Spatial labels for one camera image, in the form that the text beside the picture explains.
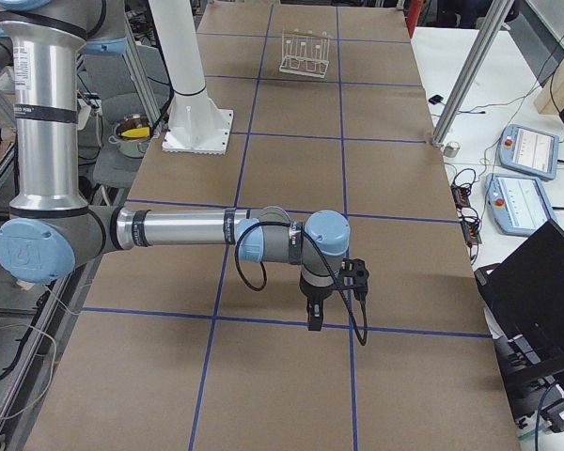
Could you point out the white wire cup holder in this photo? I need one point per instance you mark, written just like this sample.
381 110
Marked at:
305 53

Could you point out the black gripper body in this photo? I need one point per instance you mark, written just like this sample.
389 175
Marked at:
316 294

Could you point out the upper teach pendant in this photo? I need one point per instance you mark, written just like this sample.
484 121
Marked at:
529 151

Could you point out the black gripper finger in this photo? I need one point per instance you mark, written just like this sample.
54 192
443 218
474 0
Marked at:
311 315
317 315

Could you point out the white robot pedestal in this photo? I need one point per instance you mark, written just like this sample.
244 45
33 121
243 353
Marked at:
195 122

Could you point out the black electronics board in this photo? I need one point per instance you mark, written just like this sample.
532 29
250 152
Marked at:
469 218

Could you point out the steel pot with banana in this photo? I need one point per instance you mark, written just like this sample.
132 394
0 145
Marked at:
131 135

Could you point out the teach pendant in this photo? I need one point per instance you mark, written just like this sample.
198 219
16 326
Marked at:
519 204
529 151

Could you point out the lower teach pendant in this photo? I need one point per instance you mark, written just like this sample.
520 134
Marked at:
519 204

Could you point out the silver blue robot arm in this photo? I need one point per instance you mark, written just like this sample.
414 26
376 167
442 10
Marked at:
53 230

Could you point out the aluminium frame post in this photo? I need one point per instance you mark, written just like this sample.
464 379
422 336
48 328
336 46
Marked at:
486 34

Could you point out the small metal cylinder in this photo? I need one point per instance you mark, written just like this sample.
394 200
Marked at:
451 149

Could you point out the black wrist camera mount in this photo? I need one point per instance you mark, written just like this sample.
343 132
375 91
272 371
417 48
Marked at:
353 275

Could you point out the small black adapter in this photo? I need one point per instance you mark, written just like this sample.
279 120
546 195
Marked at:
435 99

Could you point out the black laptop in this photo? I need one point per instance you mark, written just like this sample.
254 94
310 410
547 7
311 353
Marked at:
525 292

